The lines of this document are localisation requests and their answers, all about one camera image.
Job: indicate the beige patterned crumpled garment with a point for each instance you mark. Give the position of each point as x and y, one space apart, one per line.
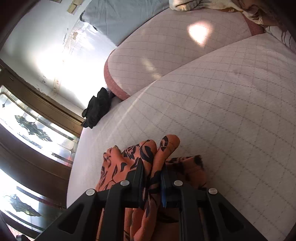
249 10

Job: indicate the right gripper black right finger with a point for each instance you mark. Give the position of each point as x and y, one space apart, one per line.
204 214

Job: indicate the black crumpled garment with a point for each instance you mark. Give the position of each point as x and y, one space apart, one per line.
97 108

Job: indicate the grey blue pillow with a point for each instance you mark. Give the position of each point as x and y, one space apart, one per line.
117 19

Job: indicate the wooden glass panel door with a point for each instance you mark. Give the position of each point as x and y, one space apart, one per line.
39 139

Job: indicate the pink quilted mattress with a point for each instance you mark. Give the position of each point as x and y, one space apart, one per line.
235 107

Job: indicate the pink quilted pillow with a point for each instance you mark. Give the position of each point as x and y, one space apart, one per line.
169 40

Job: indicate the striped folded cloth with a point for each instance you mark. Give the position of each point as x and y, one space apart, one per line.
283 36

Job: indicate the orange black floral garment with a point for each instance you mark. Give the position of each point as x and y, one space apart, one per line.
151 222

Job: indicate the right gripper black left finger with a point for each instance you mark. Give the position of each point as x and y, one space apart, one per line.
102 211

